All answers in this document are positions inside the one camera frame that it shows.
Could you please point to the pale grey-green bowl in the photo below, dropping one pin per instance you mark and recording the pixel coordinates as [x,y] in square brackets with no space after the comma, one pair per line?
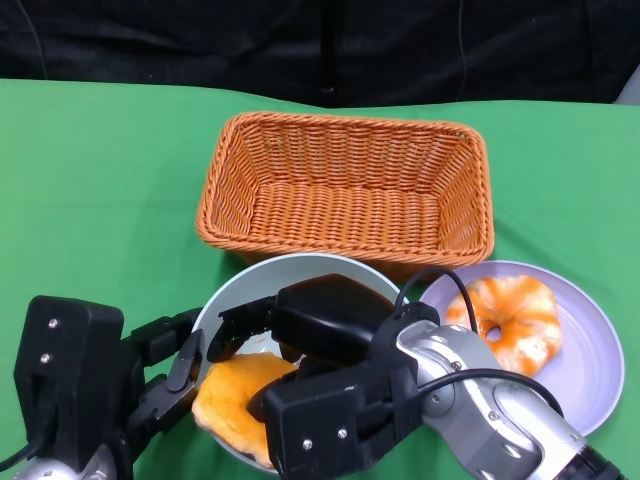
[260,280]

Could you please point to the black backdrop curtain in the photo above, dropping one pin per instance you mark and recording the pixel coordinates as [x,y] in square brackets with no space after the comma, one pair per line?
[200,40]

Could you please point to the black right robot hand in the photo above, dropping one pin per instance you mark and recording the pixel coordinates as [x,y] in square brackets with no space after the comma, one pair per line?
[325,320]

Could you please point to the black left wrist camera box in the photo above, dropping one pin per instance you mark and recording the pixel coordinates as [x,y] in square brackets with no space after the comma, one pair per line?
[65,360]

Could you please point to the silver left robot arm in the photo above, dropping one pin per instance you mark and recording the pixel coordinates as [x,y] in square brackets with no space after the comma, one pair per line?
[50,467]

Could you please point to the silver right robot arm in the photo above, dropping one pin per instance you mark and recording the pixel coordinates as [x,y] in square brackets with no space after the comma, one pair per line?
[475,415]

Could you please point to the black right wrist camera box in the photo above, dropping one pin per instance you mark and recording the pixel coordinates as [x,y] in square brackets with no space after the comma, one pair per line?
[320,430]

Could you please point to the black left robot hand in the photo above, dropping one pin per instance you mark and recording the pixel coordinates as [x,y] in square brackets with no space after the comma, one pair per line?
[182,370]

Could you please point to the orange wicker basket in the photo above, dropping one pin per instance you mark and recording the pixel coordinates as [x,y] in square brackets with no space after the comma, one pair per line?
[350,200]

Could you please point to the lavender plate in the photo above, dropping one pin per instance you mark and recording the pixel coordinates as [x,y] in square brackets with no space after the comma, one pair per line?
[590,360]

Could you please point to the green table cloth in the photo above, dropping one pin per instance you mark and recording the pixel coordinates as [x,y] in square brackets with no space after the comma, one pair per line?
[100,200]

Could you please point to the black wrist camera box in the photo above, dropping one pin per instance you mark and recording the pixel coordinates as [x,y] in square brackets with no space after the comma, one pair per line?
[65,360]
[320,430]

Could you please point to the large plain orange donut bread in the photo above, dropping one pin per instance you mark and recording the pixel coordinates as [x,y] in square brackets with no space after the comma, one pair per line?
[230,395]

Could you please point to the orange white swirl donut bread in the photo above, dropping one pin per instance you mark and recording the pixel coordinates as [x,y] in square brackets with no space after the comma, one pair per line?
[520,305]

